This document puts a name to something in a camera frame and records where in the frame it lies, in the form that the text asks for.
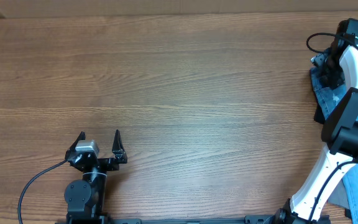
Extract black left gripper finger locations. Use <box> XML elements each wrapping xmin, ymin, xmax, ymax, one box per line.
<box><xmin>65</xmin><ymin>131</ymin><xmax>86</xmax><ymax>156</ymax></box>
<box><xmin>112</xmin><ymin>129</ymin><xmax>125</xmax><ymax>156</ymax></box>

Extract light blue denim jeans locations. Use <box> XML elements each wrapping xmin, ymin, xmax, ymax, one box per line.
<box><xmin>309</xmin><ymin>46</ymin><xmax>358</xmax><ymax>224</ymax></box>

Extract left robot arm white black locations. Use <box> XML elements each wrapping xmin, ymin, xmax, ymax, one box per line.
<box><xmin>64</xmin><ymin>130</ymin><xmax>127</xmax><ymax>223</ymax></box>

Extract black garment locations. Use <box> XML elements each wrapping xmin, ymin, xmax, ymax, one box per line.
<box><xmin>314</xmin><ymin>105</ymin><xmax>326</xmax><ymax>124</ymax></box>

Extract grey folded garment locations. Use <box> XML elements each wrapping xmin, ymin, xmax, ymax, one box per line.
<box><xmin>327</xmin><ymin>180</ymin><xmax>349</xmax><ymax>209</ymax></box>

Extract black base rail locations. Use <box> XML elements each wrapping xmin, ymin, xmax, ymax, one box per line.
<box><xmin>54</xmin><ymin>214</ymin><xmax>332</xmax><ymax>224</ymax></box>

